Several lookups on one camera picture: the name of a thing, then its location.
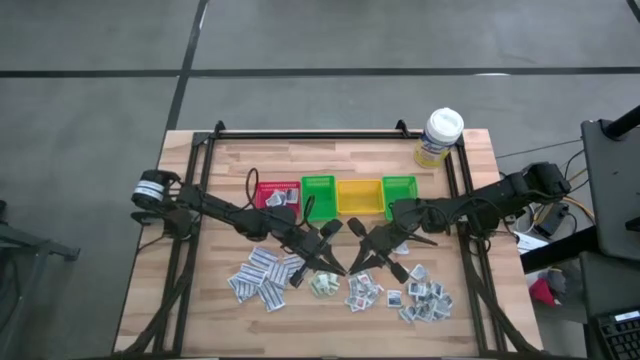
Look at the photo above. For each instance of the black aluminium table frame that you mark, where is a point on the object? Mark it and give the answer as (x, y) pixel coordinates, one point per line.
(310, 135)

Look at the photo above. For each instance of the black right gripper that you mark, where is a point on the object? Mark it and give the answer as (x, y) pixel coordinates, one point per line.
(387, 240)

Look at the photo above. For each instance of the black power box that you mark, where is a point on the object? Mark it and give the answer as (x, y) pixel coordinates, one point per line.
(550, 225)

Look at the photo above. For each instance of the red grey fabric bundle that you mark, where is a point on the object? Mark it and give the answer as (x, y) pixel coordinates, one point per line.
(542, 292)

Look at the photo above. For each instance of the grey metal stand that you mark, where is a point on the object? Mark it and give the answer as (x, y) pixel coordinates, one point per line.
(35, 247)

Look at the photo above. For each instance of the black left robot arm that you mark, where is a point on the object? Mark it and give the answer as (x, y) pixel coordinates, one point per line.
(220, 212)

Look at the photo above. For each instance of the yellow Lysol wipes canister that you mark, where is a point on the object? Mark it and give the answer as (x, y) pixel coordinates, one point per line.
(442, 127)

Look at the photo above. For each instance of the blue striped bandage packet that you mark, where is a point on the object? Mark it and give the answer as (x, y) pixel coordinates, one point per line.
(272, 296)
(262, 257)
(278, 275)
(252, 272)
(242, 289)
(290, 262)

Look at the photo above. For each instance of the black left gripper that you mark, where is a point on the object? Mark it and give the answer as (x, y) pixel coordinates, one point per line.
(307, 247)

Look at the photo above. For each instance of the yellow plastic basket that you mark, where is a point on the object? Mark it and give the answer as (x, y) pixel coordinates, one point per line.
(360, 200)

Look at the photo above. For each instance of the red plastic basket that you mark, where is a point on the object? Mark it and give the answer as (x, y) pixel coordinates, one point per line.
(262, 190)

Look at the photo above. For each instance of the black keyboard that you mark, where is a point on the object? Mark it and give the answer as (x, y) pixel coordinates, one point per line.
(622, 340)

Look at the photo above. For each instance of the black pole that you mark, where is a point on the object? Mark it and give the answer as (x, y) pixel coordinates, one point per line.
(625, 122)

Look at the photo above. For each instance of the white paper sheet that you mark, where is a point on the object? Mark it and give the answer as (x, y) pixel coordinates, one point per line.
(527, 242)

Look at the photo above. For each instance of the black desk bar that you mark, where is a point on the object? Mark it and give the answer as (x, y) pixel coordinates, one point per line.
(560, 250)

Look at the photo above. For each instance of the green plastic basket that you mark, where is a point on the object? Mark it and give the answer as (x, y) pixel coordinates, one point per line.
(322, 187)
(400, 187)

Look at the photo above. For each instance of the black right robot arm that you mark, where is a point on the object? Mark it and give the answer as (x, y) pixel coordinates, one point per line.
(500, 200)

